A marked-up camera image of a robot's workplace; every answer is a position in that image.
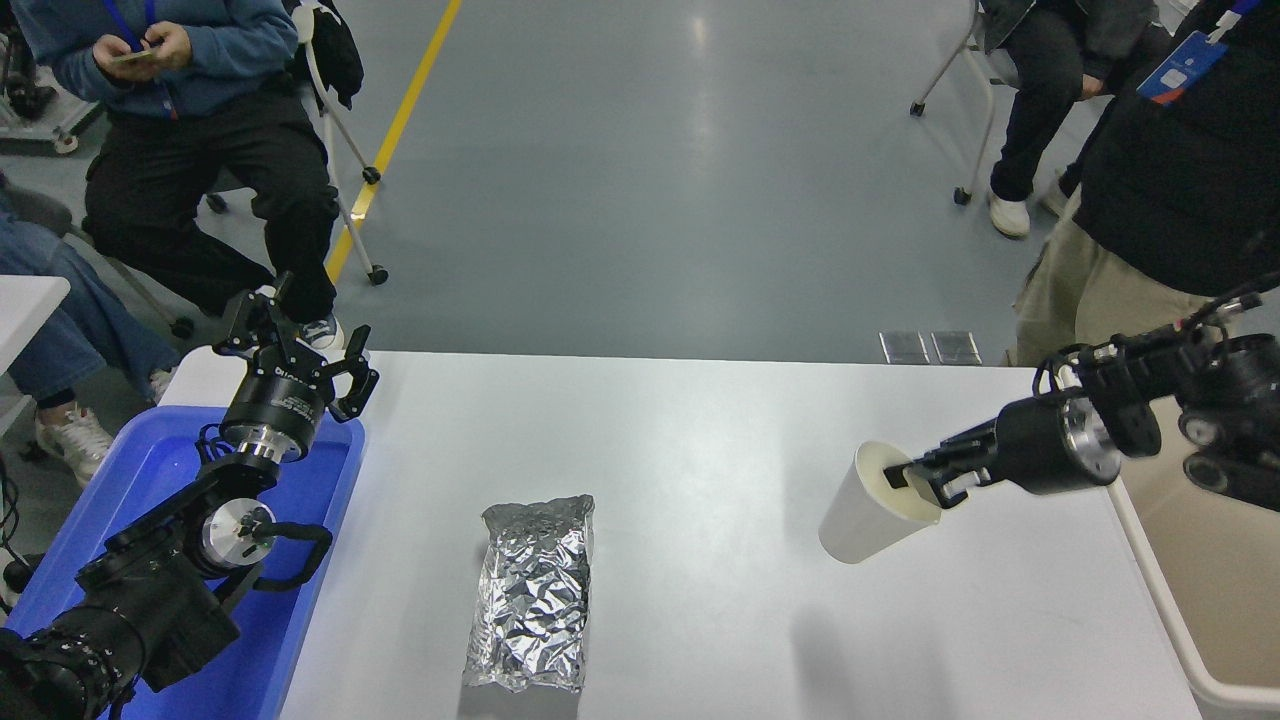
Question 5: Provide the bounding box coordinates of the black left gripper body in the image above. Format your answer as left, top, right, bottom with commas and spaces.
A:
222, 366, 330, 449

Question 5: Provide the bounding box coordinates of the seated person holding phone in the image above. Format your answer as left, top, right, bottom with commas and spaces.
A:
12, 0, 346, 353

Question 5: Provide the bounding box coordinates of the blue and red badge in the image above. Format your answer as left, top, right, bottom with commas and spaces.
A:
1137, 0, 1263, 106

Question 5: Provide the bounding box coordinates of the small white table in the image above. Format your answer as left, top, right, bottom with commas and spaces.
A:
0, 277, 71, 437

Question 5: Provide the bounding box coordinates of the seated person by wheeled chair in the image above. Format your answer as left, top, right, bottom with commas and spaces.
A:
983, 0, 1179, 239

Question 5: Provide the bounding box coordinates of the large pale bin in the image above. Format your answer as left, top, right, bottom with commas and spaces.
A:
1062, 360, 1280, 720

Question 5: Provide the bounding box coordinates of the standing person with badge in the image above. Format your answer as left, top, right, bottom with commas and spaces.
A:
1008, 0, 1280, 367

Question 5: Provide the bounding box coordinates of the blue plastic tray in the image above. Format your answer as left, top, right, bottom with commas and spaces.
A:
5, 405, 366, 720

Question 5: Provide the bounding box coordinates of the black jacket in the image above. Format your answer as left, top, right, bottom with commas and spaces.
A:
285, 0, 367, 111

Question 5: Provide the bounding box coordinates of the seated person with white shoe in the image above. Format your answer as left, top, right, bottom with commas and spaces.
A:
0, 170, 181, 488

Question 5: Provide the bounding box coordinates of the crumpled silver foil tray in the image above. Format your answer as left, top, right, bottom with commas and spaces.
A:
462, 494, 596, 694

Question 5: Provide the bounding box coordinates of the white paper cup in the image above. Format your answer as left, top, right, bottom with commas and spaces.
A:
818, 441, 944, 566

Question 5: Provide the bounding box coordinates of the grey wheeled chair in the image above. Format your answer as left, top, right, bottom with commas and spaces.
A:
0, 185, 197, 340

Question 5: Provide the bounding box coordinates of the white equipment cart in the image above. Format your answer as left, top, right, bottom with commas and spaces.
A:
0, 25, 107, 157

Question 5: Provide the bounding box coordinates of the person's left hand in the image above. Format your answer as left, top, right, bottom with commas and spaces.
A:
138, 21, 194, 74

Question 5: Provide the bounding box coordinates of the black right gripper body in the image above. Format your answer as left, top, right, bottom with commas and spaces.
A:
994, 391, 1087, 497

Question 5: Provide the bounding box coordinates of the white wheeled chair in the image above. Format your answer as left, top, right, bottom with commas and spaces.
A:
205, 0, 389, 288
910, 0, 1003, 207

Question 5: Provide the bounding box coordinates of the person's right hand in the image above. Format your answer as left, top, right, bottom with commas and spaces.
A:
94, 36, 153, 88

